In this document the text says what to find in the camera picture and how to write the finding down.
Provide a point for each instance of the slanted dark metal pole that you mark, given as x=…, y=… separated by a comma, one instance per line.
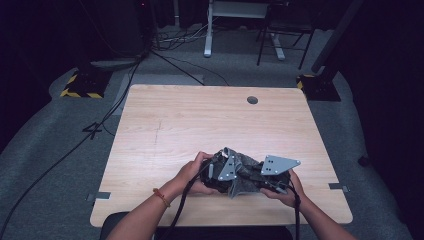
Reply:
x=336, y=36

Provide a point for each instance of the person's left hand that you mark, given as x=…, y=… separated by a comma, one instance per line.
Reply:
x=191, y=171

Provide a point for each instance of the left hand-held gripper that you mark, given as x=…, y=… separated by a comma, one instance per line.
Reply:
x=226, y=170

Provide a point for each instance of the black chair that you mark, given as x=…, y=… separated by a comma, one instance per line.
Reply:
x=286, y=20

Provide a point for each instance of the person's right hand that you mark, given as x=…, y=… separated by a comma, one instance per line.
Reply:
x=290, y=193

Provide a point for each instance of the dark cabinet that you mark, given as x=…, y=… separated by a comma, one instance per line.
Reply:
x=123, y=26

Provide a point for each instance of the grey tape strip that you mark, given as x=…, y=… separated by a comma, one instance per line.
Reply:
x=100, y=195
x=338, y=187

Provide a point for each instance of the white desk frame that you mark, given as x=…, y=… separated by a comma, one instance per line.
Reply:
x=208, y=30

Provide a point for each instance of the yellow-black striped stand base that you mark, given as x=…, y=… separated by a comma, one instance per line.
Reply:
x=86, y=85
x=318, y=88

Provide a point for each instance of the grey cloth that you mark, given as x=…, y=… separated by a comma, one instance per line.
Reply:
x=246, y=173

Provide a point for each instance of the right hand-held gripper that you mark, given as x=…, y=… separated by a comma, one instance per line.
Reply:
x=276, y=166

